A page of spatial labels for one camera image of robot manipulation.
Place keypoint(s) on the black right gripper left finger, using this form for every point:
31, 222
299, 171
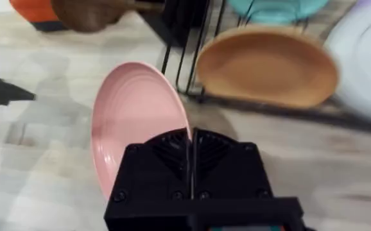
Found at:
155, 170

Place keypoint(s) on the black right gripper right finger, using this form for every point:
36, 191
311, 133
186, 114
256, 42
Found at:
227, 170

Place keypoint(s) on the pink plate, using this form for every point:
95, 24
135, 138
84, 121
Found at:
134, 109

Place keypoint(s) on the orange-brown plate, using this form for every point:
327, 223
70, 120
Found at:
265, 67

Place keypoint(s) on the teal plate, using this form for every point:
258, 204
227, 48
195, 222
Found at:
275, 9

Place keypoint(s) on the pale lavender plate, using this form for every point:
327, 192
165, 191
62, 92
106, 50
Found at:
365, 61

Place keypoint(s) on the brown wooden bowl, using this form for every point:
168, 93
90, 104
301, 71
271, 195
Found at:
89, 13

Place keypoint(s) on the orange and black object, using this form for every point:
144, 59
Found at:
34, 13

